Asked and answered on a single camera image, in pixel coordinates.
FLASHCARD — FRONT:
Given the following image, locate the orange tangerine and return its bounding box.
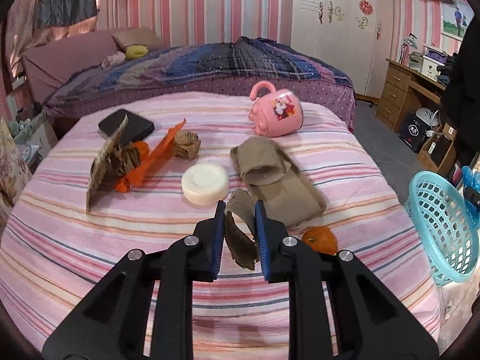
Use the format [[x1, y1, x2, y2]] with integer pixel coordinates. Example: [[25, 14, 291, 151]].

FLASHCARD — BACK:
[[302, 226, 338, 255]]

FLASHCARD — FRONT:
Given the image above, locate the purple headboard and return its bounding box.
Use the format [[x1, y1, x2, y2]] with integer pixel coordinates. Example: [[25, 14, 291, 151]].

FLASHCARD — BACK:
[[21, 28, 123, 103]]

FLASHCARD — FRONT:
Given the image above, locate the pink cartoon mug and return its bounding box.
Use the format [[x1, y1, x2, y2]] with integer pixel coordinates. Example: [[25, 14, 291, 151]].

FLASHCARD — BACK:
[[248, 80, 304, 137]]

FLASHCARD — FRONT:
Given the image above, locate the pink plush toy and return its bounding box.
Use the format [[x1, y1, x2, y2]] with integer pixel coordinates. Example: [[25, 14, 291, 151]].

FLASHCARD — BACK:
[[101, 51, 126, 70]]

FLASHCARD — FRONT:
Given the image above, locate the pink striped bedsheet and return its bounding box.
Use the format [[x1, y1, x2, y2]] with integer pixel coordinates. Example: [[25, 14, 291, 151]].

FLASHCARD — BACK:
[[1, 102, 441, 359]]

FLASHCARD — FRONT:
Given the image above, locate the light blue plastic basket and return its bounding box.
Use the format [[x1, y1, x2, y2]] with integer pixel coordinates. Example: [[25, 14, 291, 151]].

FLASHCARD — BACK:
[[403, 171, 479, 287]]

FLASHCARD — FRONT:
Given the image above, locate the purple plaid bed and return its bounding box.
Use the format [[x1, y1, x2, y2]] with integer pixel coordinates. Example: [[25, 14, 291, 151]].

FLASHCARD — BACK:
[[42, 37, 356, 128]]

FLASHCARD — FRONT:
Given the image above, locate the beige pillow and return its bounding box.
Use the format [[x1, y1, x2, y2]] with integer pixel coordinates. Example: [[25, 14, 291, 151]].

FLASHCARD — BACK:
[[112, 27, 163, 50]]

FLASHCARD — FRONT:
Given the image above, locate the white round soap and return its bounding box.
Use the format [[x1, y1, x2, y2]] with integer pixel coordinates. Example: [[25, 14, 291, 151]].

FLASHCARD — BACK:
[[181, 163, 229, 206]]

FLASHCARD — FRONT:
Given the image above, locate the blue plastic bag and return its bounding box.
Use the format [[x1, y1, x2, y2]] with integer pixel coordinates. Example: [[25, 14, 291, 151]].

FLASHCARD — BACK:
[[462, 166, 480, 193]]

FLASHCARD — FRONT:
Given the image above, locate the floral curtain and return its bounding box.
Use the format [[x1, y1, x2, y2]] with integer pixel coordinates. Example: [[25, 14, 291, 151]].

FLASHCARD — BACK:
[[0, 117, 32, 233]]

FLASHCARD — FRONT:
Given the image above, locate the white wardrobe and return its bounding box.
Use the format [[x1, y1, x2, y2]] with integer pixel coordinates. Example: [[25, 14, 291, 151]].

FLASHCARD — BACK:
[[291, 0, 394, 98]]

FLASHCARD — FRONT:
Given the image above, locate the black shopping bag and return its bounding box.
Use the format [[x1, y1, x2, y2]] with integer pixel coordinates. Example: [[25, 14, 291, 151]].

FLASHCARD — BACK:
[[399, 114, 431, 153]]

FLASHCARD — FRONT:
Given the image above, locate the yellow plush toy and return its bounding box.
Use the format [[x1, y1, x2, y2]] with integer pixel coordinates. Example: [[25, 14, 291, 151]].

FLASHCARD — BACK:
[[124, 45, 149, 61]]

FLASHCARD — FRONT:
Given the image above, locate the rolled beige sock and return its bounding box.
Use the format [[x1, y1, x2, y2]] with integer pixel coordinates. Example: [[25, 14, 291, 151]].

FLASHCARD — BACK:
[[230, 136, 291, 186]]

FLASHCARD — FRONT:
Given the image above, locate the crumpled brown paper ball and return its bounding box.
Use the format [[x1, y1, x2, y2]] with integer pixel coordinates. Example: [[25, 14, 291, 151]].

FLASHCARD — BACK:
[[172, 131, 201, 160]]

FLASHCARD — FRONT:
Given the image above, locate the desk lamp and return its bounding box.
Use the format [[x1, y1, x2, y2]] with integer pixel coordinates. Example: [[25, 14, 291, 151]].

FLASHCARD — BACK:
[[399, 33, 417, 66]]

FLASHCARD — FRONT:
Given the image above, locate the wooden desk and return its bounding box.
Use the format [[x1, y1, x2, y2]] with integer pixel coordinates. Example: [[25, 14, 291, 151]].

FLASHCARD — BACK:
[[376, 58, 445, 133]]

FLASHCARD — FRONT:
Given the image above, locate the orange plastic wrapper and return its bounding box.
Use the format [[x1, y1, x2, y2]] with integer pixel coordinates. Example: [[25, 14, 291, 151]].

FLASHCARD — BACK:
[[115, 119, 186, 194]]

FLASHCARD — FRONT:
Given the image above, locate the black smartphone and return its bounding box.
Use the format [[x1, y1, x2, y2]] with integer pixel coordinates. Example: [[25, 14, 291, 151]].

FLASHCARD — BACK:
[[98, 109, 155, 146]]

